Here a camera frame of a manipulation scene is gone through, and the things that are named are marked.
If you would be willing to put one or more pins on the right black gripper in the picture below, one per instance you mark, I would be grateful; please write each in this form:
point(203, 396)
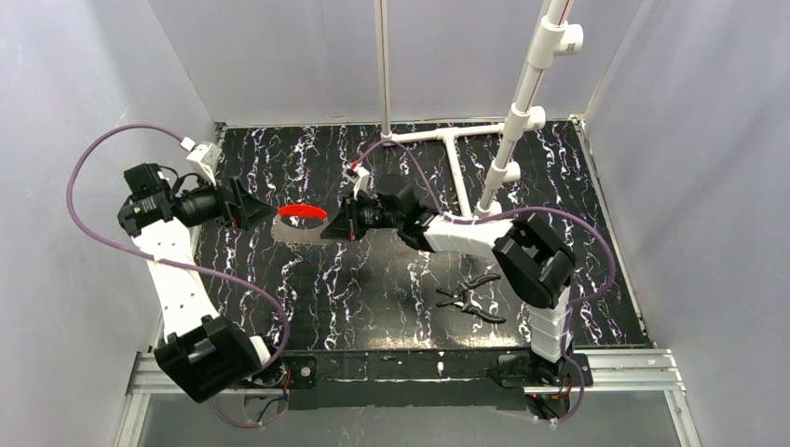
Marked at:
point(353, 218)

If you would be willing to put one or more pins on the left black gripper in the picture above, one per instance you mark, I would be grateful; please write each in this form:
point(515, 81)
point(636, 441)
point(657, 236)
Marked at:
point(232, 204)

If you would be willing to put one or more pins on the metal plate with red handle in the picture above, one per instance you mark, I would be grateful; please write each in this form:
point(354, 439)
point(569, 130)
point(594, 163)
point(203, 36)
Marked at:
point(300, 224)

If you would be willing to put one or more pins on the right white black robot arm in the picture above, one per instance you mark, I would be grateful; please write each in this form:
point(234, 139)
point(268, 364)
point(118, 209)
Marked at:
point(529, 255)

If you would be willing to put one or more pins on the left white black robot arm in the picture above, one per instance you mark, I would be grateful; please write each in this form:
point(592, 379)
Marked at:
point(203, 352)

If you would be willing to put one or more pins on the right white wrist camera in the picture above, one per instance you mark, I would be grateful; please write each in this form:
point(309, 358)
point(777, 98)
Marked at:
point(359, 178)

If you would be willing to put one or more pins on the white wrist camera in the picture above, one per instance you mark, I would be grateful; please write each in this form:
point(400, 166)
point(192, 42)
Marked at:
point(202, 158)
point(359, 178)

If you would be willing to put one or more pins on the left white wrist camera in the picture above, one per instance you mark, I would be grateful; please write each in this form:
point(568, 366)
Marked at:
point(202, 158)

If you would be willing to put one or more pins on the aluminium left rail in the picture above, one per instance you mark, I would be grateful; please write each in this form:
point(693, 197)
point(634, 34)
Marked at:
point(183, 298)

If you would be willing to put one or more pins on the aluminium rail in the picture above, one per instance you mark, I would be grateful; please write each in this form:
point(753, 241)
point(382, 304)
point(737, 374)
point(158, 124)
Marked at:
point(626, 397)
point(183, 298)

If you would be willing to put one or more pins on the black handled pliers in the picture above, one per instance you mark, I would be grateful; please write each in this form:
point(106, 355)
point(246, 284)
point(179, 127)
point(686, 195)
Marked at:
point(470, 298)

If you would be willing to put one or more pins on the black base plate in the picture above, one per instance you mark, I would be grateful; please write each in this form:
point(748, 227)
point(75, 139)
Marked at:
point(504, 378)

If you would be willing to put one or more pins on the white PVC pipe frame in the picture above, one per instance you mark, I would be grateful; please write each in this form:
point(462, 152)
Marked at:
point(554, 36)

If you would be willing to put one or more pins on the aluminium front rail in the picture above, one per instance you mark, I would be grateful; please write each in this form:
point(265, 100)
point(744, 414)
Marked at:
point(626, 397)

